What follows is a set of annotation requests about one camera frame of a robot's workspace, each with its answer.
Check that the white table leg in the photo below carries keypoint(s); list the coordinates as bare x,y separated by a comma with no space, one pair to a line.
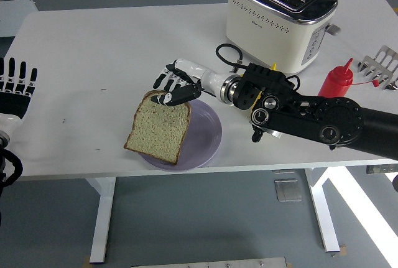
102,218
325,218

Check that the yellow squeeze bottle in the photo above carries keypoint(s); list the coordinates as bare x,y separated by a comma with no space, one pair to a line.
255,101

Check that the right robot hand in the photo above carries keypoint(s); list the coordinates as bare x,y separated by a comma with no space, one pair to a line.
208,80

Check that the brown-crusted bread slice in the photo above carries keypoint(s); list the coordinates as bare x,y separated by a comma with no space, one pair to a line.
158,131

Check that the silver metal toast rack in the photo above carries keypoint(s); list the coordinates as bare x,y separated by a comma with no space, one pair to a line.
381,66

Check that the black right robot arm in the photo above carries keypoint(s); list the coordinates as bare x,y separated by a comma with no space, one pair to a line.
311,122

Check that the white slatted cart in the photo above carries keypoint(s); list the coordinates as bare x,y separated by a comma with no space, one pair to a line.
12,10

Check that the red squeeze bottle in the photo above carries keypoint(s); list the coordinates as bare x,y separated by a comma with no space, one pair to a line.
337,81

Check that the purple round plate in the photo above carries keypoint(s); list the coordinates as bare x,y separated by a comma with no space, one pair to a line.
202,137

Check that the cream white two-slot toaster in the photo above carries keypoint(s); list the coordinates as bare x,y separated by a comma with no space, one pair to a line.
264,41

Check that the grey metal floor hatch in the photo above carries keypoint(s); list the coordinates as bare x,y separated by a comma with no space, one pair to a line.
288,191

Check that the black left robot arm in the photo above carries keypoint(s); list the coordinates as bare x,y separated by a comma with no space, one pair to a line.
3,168

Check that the grey table control panel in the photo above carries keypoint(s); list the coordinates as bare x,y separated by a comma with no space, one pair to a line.
382,169

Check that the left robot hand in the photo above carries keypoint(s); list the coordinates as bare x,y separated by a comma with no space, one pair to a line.
14,103

